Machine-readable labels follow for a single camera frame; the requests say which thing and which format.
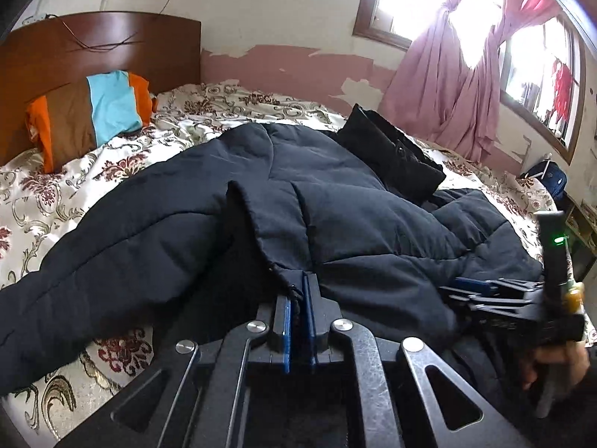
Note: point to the dark navy puffer jacket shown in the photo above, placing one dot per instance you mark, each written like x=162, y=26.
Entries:
x=326, y=205

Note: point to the red hanging clothes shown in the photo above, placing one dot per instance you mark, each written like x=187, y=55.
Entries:
x=562, y=84

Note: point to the black folded garment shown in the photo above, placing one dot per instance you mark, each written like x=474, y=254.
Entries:
x=392, y=154

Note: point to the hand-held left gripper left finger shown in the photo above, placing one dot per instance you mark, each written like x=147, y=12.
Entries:
x=285, y=336

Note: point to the wooden headboard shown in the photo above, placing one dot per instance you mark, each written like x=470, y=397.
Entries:
x=56, y=56

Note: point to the pink curtain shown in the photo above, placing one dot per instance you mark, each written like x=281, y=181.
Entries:
x=433, y=79

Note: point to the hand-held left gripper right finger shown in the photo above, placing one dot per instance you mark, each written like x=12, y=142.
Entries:
x=308, y=326

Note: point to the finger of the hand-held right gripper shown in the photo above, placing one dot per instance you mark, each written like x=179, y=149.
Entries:
x=494, y=307
x=471, y=284

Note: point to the blue bag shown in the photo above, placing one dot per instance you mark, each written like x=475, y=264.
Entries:
x=552, y=178

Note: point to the orange brown blue striped pillow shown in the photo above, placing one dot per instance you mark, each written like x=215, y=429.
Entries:
x=112, y=102

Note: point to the wooden framed window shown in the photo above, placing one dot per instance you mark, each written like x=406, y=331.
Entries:
x=387, y=4
x=531, y=65

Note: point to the floral white bedspread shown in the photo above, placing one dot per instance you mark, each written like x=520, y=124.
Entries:
x=60, y=186

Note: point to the person's right hand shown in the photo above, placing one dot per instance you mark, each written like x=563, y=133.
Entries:
x=576, y=359

